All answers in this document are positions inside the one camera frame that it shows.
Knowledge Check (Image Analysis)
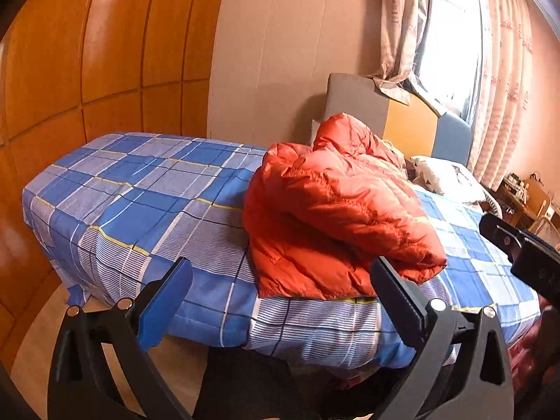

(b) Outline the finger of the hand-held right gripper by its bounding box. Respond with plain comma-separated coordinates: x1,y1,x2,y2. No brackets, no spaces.
478,213,524,255

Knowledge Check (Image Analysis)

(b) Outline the wooden wardrobe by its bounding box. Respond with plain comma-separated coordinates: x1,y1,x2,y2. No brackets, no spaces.
0,0,231,359

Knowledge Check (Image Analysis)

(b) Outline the red cloth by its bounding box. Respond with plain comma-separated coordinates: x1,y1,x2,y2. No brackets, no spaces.
509,327,544,391

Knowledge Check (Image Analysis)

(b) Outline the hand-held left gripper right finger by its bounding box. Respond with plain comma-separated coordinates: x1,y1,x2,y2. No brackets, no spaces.
370,256,515,420

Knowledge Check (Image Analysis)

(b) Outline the pink patterned curtain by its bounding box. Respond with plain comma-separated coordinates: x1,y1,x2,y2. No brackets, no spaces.
469,0,535,190
367,0,443,106

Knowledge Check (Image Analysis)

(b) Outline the beige cloth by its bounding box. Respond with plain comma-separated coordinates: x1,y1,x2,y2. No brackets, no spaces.
382,138,411,172

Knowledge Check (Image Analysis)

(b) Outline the wooden chair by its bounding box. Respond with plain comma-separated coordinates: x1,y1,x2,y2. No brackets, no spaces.
523,178,553,230

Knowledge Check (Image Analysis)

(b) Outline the grey yellow blue headboard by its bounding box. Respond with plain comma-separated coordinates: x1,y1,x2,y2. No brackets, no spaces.
326,73,474,171

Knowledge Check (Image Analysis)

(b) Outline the bed with blue plaid sheet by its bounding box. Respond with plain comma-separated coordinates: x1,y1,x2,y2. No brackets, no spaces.
22,131,541,370

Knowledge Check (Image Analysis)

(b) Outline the window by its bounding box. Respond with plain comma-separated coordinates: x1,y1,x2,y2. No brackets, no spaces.
415,0,484,124

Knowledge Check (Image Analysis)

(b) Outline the wooden desk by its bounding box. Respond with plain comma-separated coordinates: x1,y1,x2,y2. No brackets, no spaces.
494,173,560,238

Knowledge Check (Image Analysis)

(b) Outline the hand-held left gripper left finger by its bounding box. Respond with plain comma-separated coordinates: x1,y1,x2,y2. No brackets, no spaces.
47,257,195,420

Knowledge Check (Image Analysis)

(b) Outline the orange down jacket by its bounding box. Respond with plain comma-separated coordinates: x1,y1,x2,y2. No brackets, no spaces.
242,113,448,301

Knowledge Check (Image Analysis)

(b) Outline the white pillow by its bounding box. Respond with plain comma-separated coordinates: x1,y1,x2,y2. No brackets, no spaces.
409,155,489,204

